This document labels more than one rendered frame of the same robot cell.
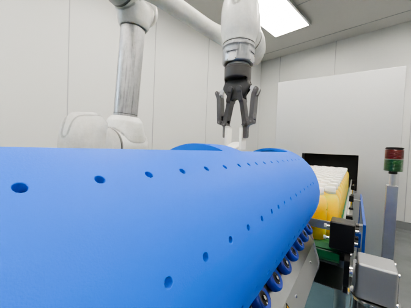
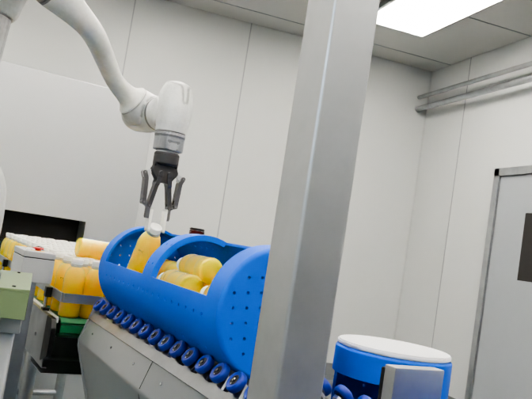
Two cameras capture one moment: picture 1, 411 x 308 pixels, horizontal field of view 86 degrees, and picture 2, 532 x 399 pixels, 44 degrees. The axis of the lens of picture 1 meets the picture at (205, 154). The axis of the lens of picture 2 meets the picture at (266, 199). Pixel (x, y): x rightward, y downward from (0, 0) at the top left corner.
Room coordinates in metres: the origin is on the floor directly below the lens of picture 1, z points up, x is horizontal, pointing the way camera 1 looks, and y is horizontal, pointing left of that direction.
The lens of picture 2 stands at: (-0.52, 1.52, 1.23)
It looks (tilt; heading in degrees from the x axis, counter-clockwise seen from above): 4 degrees up; 297
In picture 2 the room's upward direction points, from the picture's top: 9 degrees clockwise
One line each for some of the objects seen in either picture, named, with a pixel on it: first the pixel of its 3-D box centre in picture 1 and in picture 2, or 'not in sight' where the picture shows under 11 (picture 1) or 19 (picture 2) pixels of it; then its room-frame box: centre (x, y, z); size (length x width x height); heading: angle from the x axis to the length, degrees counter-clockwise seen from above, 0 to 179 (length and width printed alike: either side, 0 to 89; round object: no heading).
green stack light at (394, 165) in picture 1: (393, 165); not in sight; (0.92, -0.79, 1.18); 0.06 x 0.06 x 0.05
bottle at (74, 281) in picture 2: not in sight; (72, 290); (1.00, -0.21, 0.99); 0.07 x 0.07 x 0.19
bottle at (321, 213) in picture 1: (317, 214); not in sight; (0.84, -0.44, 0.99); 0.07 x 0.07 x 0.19
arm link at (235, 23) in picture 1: (240, 20); (172, 108); (0.64, -0.09, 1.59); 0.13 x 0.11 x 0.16; 159
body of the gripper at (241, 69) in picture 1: (237, 83); (165, 168); (0.63, -0.08, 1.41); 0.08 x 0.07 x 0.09; 56
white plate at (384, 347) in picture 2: not in sight; (393, 347); (-0.11, -0.13, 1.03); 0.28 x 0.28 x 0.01
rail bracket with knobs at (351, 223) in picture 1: (340, 235); not in sight; (0.73, -0.47, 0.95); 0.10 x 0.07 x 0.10; 56
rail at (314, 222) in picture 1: (282, 216); (123, 303); (0.88, -0.32, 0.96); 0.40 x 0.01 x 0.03; 56
